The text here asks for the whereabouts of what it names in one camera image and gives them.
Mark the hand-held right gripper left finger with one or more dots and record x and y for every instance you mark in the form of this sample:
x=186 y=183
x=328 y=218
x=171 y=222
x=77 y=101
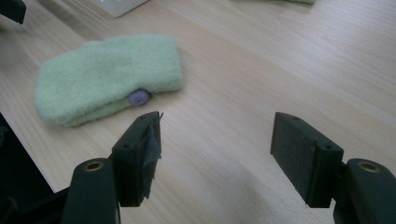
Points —
x=134 y=161

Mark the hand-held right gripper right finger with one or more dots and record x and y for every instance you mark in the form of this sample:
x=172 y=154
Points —
x=305 y=161

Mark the green toy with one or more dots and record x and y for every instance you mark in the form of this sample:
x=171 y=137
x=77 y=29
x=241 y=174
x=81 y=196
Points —
x=106 y=74

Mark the white plastic basket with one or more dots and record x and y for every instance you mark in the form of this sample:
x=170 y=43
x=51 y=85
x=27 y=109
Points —
x=121 y=7

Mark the green fuzzy sock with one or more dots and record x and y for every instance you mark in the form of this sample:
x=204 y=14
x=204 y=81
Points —
x=299 y=1

